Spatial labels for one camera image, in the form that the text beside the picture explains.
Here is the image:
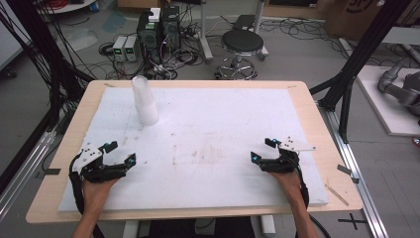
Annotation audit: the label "black round stool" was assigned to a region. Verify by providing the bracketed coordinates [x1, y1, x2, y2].
[214, 29, 270, 81]

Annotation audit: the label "slim black computer tower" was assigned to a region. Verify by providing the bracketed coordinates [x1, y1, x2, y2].
[160, 5, 182, 52]

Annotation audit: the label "aluminium rail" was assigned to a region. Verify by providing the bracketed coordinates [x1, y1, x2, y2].
[317, 101, 390, 238]
[0, 130, 57, 222]

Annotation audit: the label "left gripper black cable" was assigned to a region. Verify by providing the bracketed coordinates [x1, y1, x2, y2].
[68, 152, 106, 238]

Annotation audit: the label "black tape cross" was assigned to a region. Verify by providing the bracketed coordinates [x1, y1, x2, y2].
[337, 212, 368, 231]

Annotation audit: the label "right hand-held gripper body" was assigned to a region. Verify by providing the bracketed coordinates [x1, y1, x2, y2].
[260, 136, 317, 175]

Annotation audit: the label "white foam mat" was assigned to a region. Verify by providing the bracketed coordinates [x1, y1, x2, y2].
[57, 86, 331, 213]

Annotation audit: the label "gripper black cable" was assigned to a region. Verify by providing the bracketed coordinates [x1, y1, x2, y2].
[68, 152, 106, 238]
[294, 165, 332, 238]

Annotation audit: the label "stack of white plastic cups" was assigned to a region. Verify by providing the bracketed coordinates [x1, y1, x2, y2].
[131, 74, 160, 127]

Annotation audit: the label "brown cardboard box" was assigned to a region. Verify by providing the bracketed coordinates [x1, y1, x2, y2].
[322, 0, 420, 42]

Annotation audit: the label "person's left hand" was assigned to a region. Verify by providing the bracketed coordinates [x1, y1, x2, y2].
[80, 178, 119, 216]

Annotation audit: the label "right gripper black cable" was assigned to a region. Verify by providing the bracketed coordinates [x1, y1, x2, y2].
[294, 165, 332, 238]

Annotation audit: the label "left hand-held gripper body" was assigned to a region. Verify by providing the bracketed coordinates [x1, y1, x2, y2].
[71, 142, 129, 183]

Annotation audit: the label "thin wooden strip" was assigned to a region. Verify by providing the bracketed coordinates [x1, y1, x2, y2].
[324, 183, 350, 207]

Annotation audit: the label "black metal frame strut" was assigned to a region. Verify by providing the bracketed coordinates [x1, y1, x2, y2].
[309, 0, 414, 144]

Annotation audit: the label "white table leg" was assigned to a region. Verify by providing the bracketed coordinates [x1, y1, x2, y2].
[122, 219, 141, 238]
[260, 214, 277, 238]

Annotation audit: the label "white platform board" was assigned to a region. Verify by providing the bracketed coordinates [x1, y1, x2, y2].
[356, 64, 420, 138]

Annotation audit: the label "person's dark trousers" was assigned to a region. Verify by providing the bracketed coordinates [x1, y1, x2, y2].
[141, 216, 262, 238]

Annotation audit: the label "tangle of floor cables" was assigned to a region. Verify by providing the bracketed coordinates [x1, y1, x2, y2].
[98, 6, 222, 81]

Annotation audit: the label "round white table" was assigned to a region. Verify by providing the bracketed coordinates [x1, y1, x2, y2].
[37, 0, 97, 15]

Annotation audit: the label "black frame with cable bundle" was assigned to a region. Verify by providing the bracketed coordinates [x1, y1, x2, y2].
[0, 0, 97, 196]

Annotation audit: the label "small white box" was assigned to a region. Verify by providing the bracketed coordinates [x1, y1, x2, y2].
[148, 7, 162, 24]

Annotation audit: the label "person's right hand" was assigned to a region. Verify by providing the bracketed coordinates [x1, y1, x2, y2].
[266, 170, 305, 203]

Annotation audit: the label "large black computer tower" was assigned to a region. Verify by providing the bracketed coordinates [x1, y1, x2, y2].
[136, 9, 163, 64]

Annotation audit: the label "grey metal stand leg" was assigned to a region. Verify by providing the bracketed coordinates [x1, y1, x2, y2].
[197, 0, 215, 64]
[253, 0, 269, 61]

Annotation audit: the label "grey power supply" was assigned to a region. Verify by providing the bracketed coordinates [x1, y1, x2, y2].
[112, 35, 129, 63]
[124, 35, 140, 63]

